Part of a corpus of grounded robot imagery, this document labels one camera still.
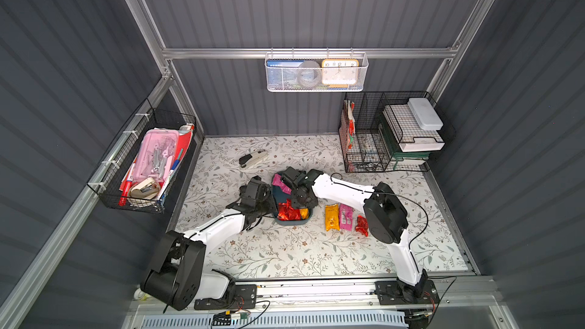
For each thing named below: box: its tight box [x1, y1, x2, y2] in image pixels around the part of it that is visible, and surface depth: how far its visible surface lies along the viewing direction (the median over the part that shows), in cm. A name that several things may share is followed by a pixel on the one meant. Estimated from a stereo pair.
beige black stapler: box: [239, 150, 269, 168], surface depth 111 cm
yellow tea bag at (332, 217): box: [325, 203, 341, 231], surface depth 89 cm
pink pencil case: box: [133, 127, 180, 183], surface depth 74 cm
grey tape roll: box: [297, 60, 323, 90], surface depth 89 cm
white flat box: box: [406, 97, 445, 131], surface depth 99 cm
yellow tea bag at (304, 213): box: [300, 207, 309, 220], surface depth 89 cm
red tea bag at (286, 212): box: [277, 198, 301, 221], surface depth 91 cm
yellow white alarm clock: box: [321, 59, 360, 88], surface depth 90 cm
